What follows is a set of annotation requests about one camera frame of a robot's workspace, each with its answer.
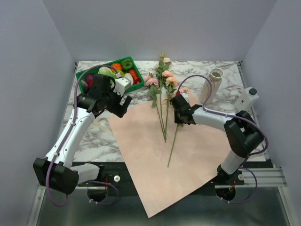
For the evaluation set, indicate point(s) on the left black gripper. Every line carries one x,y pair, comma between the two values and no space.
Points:
118,109

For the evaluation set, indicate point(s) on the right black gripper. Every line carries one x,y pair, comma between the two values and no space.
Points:
177,120

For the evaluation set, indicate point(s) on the pink rose stem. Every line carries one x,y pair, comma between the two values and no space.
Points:
181,125

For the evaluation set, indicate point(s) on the beige ribbon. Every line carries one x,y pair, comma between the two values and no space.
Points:
102,124

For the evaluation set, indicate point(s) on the pink flower bouquet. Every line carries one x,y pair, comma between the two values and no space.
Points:
154,93

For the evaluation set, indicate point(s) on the peach rose stem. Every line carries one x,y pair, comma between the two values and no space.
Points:
170,85

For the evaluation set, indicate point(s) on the white rose stem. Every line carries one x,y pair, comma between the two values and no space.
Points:
164,64

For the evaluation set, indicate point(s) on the pink wrapping paper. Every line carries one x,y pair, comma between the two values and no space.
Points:
166,169

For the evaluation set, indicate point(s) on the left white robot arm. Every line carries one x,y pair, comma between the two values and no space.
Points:
54,170

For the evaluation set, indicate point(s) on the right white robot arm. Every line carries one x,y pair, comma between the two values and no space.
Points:
243,134

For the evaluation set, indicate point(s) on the white ceramic vase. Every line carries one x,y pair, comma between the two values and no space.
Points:
210,88

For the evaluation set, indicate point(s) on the purple eggplant toy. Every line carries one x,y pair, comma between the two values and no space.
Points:
84,85

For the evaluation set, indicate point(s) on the purple onion toy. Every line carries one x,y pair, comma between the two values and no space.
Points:
89,78

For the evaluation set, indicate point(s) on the green lettuce toy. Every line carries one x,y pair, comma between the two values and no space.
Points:
107,71

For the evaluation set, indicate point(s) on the lime green fruit toy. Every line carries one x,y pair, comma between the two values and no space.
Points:
120,72

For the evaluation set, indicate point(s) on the white egg-shaped vegetable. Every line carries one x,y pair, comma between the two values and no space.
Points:
129,76

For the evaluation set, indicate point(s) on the orange pumpkin toy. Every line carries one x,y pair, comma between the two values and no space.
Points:
117,66

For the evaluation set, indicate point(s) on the red chili pepper toy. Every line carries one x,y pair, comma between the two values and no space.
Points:
134,76

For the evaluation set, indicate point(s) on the green plastic tray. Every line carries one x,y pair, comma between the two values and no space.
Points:
95,70

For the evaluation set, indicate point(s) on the green bell pepper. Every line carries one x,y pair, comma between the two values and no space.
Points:
127,64

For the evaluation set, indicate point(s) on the white spray bottle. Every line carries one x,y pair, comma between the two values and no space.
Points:
246,99

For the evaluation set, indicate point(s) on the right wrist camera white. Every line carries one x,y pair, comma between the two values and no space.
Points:
184,94

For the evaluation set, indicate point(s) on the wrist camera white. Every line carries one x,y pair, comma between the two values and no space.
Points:
121,85
184,94

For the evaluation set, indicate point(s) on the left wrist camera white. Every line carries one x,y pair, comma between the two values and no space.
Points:
121,85

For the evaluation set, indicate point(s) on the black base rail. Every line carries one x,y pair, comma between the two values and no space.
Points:
117,174

